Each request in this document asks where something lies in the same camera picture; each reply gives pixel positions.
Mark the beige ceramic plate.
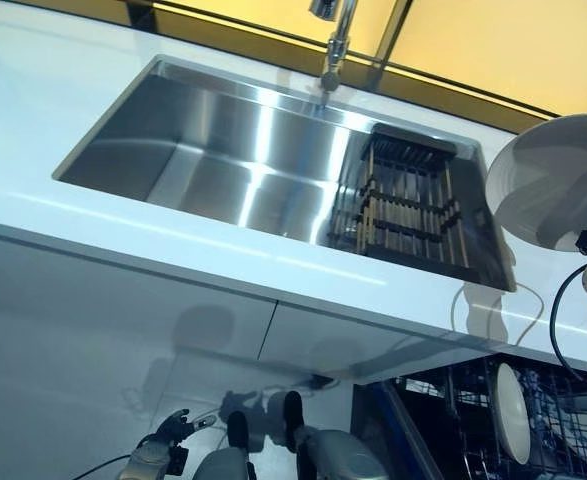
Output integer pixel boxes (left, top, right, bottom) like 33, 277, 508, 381
495, 362, 532, 465
485, 113, 587, 253

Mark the black sink dish rack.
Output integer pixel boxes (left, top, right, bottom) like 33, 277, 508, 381
325, 123, 470, 269

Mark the narrow glossy white cabinet door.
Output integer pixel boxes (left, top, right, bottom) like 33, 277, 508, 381
257, 301, 474, 389

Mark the chrome gooseneck kitchen faucet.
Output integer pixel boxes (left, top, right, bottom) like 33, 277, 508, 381
307, 0, 360, 109

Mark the stainless steel kitchen sink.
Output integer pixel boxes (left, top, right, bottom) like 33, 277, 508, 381
50, 53, 518, 294

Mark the wide glossy white cabinet door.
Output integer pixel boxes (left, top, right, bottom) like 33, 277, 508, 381
0, 232, 280, 480

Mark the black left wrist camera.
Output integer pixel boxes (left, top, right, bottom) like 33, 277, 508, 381
170, 446, 191, 476

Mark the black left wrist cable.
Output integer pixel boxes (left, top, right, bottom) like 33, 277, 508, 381
80, 453, 135, 480

